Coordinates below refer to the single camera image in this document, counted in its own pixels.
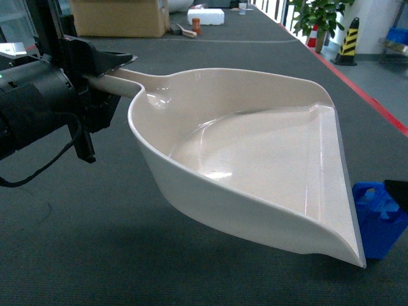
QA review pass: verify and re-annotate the steel flow rack shelf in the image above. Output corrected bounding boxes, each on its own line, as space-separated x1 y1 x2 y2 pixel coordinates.
378 38 407 63

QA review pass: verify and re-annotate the wooden handled brush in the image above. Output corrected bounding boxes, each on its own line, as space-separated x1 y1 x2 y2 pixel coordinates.
169 24 197 38

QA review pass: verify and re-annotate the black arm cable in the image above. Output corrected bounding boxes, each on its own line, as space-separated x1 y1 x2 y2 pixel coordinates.
0 111 83 188

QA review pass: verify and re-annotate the green potted plant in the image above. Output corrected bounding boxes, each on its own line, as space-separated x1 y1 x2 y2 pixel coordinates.
289 0 354 54

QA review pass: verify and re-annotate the black vertical camera mast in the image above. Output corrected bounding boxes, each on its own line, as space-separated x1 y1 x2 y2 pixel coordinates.
25 0 77 62

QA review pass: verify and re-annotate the large cardboard box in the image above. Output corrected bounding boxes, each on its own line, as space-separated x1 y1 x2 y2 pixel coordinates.
69 1 170 38

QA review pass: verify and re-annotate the blue hexagonal plastic part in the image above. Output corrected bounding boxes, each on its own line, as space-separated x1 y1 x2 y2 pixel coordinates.
352 182 407 259

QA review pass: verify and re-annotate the red white traffic cone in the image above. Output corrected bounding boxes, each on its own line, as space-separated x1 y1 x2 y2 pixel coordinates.
306 24 318 50

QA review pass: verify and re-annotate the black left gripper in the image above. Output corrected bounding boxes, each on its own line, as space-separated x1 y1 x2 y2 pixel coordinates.
61 36 137 163

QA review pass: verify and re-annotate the white paper cup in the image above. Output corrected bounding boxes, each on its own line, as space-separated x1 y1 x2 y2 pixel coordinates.
238 3 247 15

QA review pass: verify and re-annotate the beige plastic dustpan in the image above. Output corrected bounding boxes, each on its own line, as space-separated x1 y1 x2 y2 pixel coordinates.
89 68 367 267

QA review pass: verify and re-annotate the white foam block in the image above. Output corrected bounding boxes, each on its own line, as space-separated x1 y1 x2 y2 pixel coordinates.
187 8 224 26

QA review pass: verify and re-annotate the orange cylindrical can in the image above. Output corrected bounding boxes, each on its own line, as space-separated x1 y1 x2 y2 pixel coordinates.
192 17 201 35

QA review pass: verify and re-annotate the blue storage bin on shelf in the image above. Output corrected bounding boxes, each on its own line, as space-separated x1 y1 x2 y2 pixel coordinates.
386 27 408 45

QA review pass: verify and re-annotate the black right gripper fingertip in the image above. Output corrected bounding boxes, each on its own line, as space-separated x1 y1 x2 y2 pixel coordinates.
384 180 408 206

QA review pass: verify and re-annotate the yellow black traffic cone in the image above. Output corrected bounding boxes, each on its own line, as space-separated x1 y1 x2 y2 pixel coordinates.
330 17 360 66

